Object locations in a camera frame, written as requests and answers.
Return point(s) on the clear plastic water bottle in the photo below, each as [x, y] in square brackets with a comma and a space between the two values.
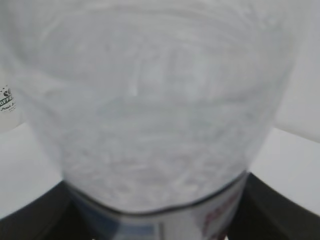
[152, 110]

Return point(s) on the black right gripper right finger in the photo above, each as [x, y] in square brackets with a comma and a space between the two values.
[265, 214]

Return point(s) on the white paper cup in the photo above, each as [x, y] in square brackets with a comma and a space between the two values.
[11, 115]

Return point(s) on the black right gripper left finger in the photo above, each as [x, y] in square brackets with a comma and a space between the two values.
[52, 216]

